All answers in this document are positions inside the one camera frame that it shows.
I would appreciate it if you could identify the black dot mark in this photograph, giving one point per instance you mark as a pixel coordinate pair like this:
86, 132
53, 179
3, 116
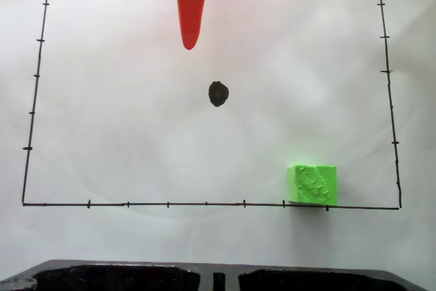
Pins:
218, 93

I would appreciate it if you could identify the green foam block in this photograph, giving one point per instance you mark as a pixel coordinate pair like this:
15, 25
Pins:
311, 185

